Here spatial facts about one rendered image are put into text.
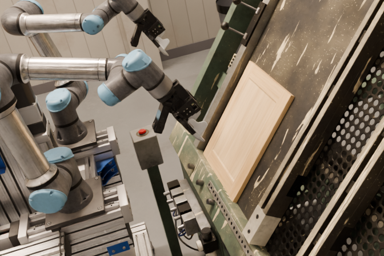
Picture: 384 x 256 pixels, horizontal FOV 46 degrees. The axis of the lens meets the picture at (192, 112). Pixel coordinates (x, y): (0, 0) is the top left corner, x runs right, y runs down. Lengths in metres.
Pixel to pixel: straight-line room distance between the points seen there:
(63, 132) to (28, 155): 0.67
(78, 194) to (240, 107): 0.75
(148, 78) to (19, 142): 0.46
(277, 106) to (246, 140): 0.22
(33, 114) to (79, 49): 3.47
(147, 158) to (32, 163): 0.90
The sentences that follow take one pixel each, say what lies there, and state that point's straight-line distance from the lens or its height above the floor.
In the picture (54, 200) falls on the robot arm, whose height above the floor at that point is 1.21.
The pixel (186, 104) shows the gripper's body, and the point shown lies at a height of 1.45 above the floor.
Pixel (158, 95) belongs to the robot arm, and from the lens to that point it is 1.34.
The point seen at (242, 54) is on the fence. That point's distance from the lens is 2.02.
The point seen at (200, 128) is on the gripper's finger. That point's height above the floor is 1.36.
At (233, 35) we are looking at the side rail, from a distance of 2.24.
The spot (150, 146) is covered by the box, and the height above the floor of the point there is 0.88.
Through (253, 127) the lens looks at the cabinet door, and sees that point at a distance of 1.83.
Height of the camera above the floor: 2.12
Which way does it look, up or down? 30 degrees down
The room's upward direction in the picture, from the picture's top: 12 degrees counter-clockwise
